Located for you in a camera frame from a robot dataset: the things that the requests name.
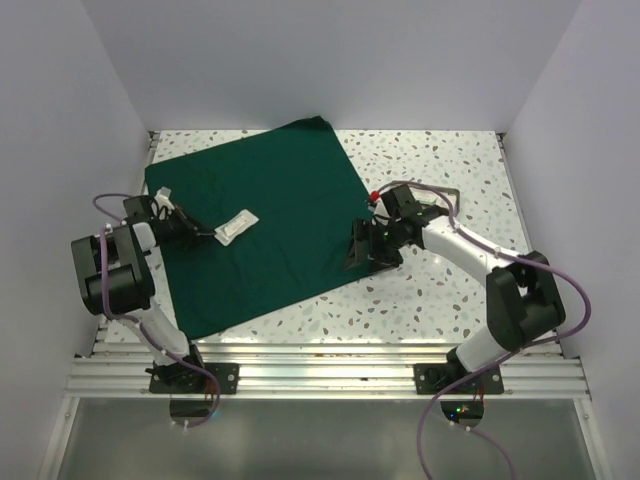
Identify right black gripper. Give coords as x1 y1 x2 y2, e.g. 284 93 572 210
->
343 218 405 275

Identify white sterile packet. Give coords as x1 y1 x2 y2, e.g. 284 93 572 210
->
214 209 259 246

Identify silver metal tray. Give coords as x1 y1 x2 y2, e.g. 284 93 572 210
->
398 181 461 215

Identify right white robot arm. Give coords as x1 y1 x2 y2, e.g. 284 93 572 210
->
344 183 566 393

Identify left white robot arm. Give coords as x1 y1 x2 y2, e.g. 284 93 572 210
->
71 188 215 393

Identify green surgical cloth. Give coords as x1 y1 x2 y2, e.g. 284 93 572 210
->
145 117 400 343

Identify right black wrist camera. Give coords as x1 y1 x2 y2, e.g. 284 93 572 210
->
368 184 422 219

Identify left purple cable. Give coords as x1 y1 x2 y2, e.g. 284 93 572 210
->
92 192 221 429

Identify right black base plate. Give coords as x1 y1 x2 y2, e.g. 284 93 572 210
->
413 363 505 395

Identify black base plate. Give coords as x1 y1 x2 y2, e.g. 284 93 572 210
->
413 363 505 395
147 363 240 395

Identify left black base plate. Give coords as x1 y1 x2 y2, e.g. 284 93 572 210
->
147 363 240 395

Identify aluminium rail frame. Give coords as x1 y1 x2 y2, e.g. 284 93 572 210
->
39 130 609 480

